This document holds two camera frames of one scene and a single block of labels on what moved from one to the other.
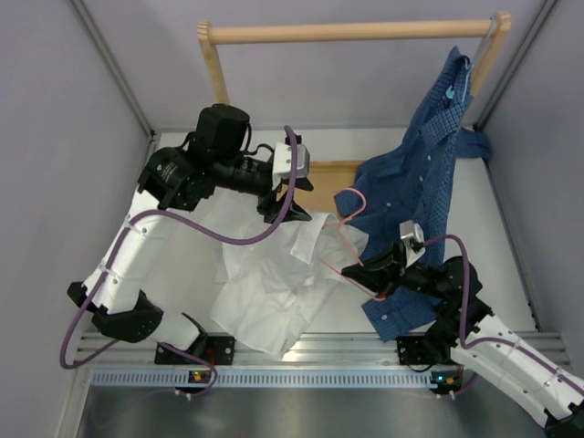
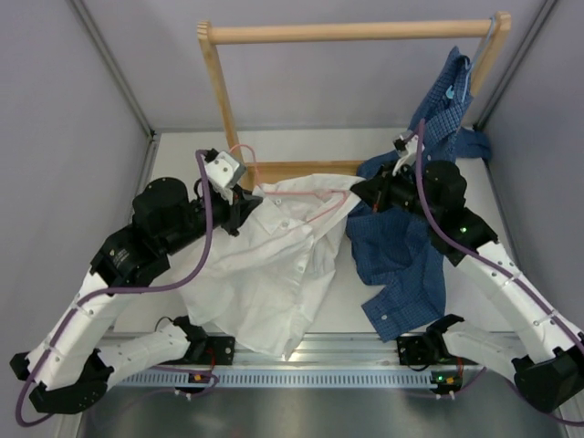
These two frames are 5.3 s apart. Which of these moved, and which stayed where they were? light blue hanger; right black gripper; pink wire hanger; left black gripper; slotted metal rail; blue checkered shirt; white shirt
Moved: white shirt; pink wire hanger; right black gripper; left black gripper
Stayed: blue checkered shirt; slotted metal rail; light blue hanger
